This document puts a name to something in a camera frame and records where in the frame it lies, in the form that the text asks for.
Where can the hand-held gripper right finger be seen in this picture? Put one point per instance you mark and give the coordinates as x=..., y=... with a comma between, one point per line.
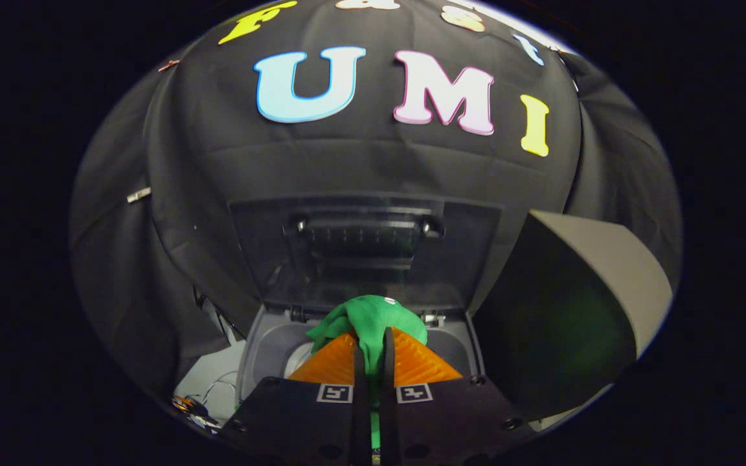
x=451, y=421

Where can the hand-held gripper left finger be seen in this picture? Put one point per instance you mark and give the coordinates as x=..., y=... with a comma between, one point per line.
x=295, y=421

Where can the grey washing machine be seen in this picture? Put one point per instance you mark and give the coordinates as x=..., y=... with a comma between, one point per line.
x=269, y=343

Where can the green polo shirt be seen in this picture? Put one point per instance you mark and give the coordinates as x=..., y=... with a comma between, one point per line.
x=373, y=317

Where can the dark glass washing machine lid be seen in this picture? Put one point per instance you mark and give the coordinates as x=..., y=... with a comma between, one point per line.
x=463, y=252

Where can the wooden clothes peg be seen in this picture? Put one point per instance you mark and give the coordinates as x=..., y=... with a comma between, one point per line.
x=168, y=65

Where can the grey metal cabinet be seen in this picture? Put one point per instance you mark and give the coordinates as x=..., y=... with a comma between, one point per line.
x=580, y=310

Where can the black backdrop cloth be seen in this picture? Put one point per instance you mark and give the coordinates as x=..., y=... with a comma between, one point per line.
x=217, y=162

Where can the silver metal clip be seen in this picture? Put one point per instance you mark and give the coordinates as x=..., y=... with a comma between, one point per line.
x=138, y=194

